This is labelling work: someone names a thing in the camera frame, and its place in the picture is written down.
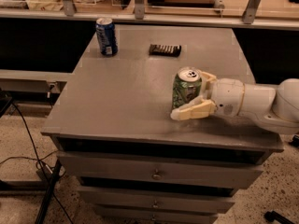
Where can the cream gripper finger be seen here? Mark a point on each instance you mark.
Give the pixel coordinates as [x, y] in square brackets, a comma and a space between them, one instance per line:
[198, 108]
[207, 83]

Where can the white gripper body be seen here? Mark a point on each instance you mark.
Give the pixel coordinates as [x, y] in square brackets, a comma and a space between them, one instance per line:
[226, 95]

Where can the grey metal shelf rail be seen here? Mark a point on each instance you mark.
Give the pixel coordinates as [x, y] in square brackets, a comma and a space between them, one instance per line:
[157, 19]

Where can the black stand leg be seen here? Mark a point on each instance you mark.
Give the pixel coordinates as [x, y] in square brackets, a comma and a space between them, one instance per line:
[51, 180]

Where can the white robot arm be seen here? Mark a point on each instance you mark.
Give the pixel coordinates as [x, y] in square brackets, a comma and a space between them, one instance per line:
[198, 94]

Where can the middle drawer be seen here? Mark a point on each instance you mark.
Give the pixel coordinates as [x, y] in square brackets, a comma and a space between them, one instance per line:
[155, 200]

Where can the drawer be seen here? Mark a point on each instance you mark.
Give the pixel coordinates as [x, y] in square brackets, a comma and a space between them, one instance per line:
[160, 170]
[154, 215]
[155, 200]

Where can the grey drawer cabinet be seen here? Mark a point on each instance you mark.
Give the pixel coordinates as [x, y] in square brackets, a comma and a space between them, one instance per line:
[122, 105]

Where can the blue soda can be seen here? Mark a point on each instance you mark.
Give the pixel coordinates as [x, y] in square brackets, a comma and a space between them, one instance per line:
[105, 31]

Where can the dark chocolate bar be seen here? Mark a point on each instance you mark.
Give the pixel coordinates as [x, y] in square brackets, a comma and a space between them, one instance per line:
[165, 50]

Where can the bottom drawer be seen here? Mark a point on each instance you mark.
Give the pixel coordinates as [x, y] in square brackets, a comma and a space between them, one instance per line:
[154, 215]

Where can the green soda can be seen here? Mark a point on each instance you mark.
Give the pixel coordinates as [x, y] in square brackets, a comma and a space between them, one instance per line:
[186, 86]

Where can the top drawer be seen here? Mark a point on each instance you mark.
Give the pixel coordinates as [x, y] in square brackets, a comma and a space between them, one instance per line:
[160, 170]

